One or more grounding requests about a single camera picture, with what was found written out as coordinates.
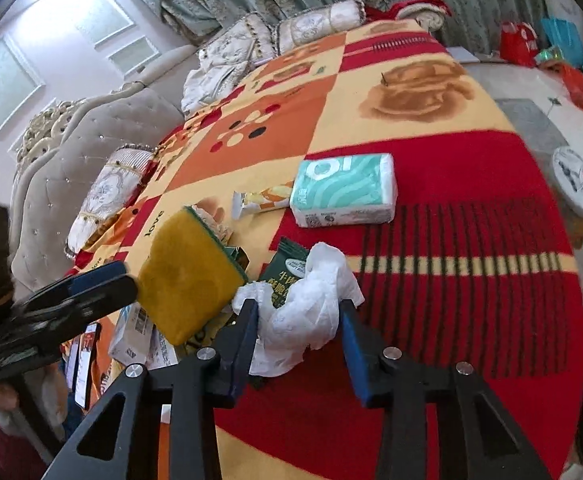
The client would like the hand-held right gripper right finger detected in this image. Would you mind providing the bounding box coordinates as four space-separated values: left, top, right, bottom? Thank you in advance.
339 300 567 480

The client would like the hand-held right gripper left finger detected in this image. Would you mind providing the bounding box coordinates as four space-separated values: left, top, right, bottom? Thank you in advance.
39 300 261 480

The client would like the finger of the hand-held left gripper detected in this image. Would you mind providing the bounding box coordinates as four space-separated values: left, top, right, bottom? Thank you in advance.
16 260 130 315
10 275 141 352

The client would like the white and blue carton box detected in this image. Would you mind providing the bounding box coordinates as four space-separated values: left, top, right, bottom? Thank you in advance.
108 302 155 366

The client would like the white plastic bag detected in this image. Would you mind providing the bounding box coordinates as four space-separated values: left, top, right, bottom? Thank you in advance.
232 241 365 377

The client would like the yellow sponge with green side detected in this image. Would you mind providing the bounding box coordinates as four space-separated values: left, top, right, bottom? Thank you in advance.
138 205 249 346

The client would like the teal tissue pack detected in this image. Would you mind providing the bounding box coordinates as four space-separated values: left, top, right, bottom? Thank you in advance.
290 153 397 228

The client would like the black smartphone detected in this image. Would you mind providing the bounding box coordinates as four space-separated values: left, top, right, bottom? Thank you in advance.
66 320 103 411

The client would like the cream embroidered pillow with beads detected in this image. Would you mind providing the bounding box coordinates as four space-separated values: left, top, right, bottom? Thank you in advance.
64 146 155 260

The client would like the dark green snack packet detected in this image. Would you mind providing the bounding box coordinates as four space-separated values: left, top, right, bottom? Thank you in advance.
259 237 317 311

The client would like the grey tufted sofa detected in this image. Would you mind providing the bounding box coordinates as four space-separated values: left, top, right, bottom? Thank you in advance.
9 45 197 306

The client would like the yellow snack wrapper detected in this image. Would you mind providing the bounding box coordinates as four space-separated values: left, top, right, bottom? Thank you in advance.
232 182 295 220

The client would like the red and yellow printed blanket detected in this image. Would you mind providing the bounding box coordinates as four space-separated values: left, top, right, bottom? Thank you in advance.
66 19 583 480

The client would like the white wardrobe with frosted panels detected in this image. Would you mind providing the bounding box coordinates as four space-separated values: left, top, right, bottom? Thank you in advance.
0 0 160 136

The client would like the white crumpled cushion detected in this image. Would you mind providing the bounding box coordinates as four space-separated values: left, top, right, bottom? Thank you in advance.
180 62 252 113

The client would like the cream square pillow with trim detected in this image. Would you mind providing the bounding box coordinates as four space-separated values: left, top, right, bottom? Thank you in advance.
199 12 277 68

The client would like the round stool with cat print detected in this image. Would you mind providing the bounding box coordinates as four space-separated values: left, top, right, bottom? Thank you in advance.
551 146 583 222

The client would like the grey floor rug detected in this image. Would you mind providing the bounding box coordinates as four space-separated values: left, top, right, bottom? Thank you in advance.
494 97 567 161

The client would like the cream bolster pillow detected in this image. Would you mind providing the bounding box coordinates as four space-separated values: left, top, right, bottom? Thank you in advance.
276 0 367 53

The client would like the red plastic bag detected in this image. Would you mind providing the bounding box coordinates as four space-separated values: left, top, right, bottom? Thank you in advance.
561 65 583 112

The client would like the red gift bag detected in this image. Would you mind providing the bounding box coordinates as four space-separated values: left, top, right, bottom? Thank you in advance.
500 21 539 67

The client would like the red fringed cloth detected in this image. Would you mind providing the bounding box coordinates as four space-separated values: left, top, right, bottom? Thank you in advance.
364 0 452 23

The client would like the colourful shiny packet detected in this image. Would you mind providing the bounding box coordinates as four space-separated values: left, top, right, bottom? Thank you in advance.
536 46 565 68

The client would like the blue gift bag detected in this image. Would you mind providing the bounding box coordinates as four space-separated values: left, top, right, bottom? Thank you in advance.
541 17 583 68

